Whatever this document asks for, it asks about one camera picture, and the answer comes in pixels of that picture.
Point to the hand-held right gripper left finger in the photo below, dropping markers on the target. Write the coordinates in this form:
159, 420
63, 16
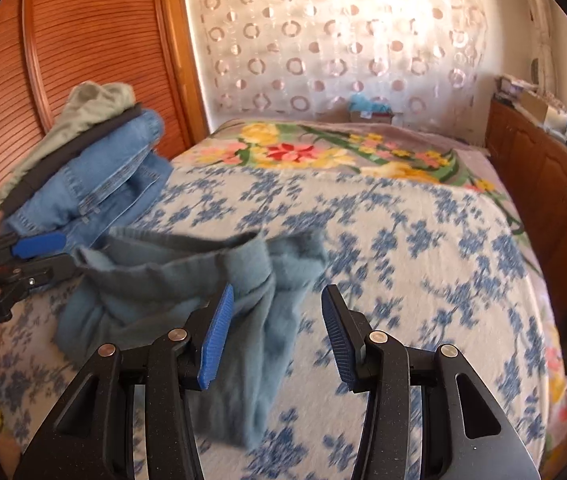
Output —
216, 335

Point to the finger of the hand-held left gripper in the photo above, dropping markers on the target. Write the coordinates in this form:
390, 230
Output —
48, 267
38, 245

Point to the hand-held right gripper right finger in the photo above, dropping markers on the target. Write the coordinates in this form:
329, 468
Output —
336, 340

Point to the blue-grey pants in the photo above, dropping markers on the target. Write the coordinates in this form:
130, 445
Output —
163, 285

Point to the folded black pants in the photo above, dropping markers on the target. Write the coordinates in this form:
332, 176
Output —
63, 152

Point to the folded grey-green pants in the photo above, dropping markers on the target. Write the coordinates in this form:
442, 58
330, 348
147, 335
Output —
63, 125

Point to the folded blue jeans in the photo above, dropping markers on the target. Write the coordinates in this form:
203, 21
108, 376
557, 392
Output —
93, 170
133, 195

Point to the blue floral blanket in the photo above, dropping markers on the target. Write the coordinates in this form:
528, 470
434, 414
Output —
388, 260

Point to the colourful floral blanket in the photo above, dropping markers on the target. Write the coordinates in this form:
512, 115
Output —
313, 152

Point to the cardboard box with blue cloth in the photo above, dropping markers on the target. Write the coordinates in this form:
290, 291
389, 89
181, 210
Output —
371, 110

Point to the wooden cabinet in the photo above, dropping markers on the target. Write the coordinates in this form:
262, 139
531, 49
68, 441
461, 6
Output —
553, 195

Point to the circle patterned sheer curtain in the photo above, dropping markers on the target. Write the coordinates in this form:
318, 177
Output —
338, 35

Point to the pile of papers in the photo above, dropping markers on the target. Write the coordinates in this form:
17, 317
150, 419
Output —
511, 87

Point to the small brown cardboard box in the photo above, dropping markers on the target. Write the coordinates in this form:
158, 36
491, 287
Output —
534, 103

